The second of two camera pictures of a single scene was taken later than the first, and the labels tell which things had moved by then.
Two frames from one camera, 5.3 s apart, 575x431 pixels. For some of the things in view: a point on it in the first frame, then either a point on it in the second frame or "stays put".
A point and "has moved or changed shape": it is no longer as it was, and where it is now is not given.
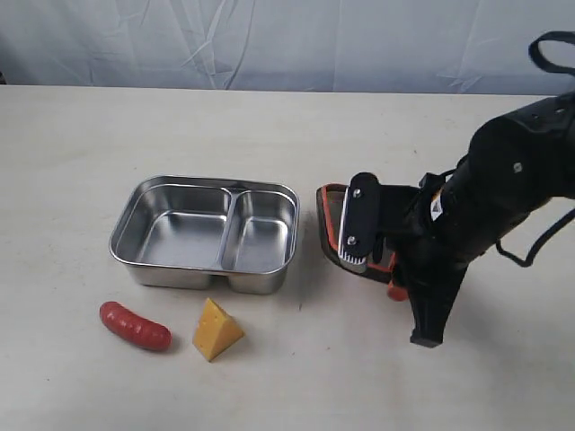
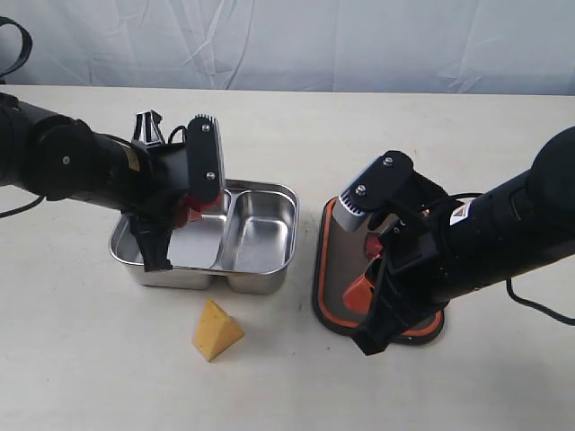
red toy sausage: (134, 327) to (189, 206)
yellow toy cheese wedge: (216, 330) stays put
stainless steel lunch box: (182, 231) stays put
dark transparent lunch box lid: (330, 197) has moved or changed shape
